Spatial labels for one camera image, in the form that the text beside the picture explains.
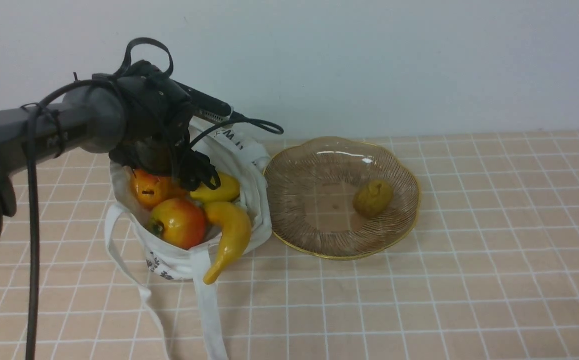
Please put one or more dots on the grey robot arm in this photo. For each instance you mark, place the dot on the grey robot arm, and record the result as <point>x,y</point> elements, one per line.
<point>85,114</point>

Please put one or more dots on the red yellow apple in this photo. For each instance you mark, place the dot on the red yellow apple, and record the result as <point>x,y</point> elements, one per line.
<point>179,222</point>

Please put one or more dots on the yellow lemon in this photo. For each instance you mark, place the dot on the yellow lemon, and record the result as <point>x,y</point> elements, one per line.
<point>228,191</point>

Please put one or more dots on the yellow banana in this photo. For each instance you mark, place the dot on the yellow banana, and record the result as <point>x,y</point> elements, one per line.
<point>236,233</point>

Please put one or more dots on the amber glass fruit plate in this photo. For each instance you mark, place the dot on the amber glass fruit plate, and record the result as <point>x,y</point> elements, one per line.
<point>310,188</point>

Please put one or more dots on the orange red pear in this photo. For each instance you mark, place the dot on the orange red pear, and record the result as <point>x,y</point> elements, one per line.
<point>151,190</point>

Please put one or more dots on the white canvas tote bag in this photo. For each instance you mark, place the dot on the white canvas tote bag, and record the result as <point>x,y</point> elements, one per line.
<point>230,151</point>

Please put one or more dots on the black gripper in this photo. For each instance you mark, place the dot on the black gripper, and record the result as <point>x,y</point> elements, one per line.
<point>158,139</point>

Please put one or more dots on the olive green small fruit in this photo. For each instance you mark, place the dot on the olive green small fruit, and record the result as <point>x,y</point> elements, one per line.
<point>373,198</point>

